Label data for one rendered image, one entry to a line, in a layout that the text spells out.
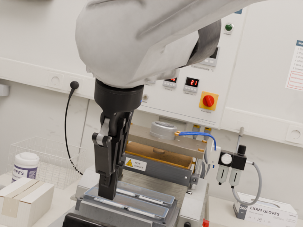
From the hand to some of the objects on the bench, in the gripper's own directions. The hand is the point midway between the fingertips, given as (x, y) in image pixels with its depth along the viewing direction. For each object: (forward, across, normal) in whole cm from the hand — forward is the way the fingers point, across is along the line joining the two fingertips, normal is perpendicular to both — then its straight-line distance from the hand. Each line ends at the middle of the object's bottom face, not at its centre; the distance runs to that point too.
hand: (108, 181), depth 62 cm
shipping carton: (+47, -24, -36) cm, 64 cm away
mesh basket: (+62, -59, -50) cm, 99 cm away
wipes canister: (+53, -37, -47) cm, 80 cm away
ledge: (+60, -67, +64) cm, 110 cm away
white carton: (+57, -70, +44) cm, 100 cm away
